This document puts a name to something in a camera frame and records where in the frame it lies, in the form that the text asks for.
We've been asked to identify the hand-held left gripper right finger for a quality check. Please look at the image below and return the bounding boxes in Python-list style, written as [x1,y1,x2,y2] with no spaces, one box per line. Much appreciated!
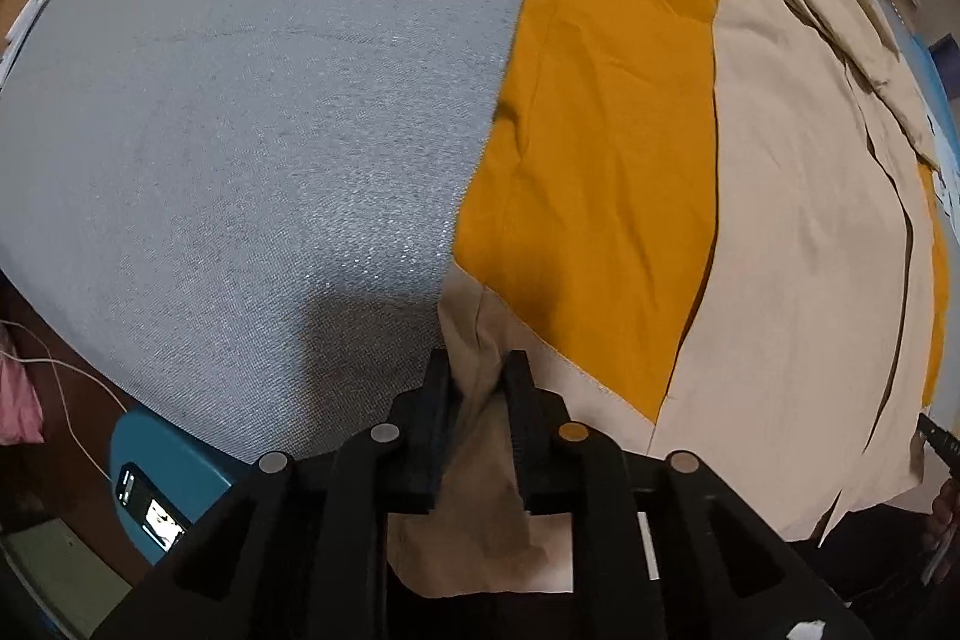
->
[505,350,875,640]

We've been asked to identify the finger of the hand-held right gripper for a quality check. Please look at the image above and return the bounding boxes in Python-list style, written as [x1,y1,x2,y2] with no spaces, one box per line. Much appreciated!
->
[916,410,960,462]

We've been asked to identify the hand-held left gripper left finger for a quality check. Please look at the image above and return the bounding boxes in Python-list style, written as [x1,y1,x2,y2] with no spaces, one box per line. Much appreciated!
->
[94,347,455,640]

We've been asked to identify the beige and yellow jacket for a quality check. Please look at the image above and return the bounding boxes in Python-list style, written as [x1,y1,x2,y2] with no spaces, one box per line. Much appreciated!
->
[385,0,951,600]

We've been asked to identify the teal device with screen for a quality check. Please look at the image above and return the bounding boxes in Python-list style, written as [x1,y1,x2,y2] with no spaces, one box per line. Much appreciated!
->
[108,407,257,567]

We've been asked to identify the black smartphone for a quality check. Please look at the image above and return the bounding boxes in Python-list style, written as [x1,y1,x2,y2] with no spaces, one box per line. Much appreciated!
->
[118,461,188,549]

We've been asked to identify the grey bed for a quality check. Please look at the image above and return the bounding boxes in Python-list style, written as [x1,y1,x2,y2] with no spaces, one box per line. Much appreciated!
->
[0,0,960,467]

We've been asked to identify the purple bag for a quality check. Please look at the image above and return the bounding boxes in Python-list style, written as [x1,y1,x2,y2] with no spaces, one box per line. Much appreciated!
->
[926,32,960,103]

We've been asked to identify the pink cloth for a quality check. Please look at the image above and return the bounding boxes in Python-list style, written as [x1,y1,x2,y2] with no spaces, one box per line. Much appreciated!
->
[0,322,45,447]

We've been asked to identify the white paper sheets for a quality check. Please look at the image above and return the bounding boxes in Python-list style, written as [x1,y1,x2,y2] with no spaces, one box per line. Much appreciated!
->
[3,0,70,58]

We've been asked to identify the white cable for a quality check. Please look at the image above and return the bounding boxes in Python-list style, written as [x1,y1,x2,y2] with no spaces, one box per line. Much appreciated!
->
[0,320,130,485]

